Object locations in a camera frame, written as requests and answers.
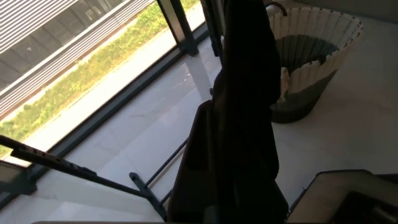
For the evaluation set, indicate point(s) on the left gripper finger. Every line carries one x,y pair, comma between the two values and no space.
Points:
196,174

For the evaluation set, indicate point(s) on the black garment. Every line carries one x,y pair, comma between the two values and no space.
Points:
248,124

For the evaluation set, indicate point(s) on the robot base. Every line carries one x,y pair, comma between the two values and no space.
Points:
342,199

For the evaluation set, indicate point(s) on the black clothes rack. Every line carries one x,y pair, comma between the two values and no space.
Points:
77,171

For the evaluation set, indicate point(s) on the white laundry basket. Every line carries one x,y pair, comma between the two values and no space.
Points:
311,77

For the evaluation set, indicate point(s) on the window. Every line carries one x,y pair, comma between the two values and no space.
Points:
77,71

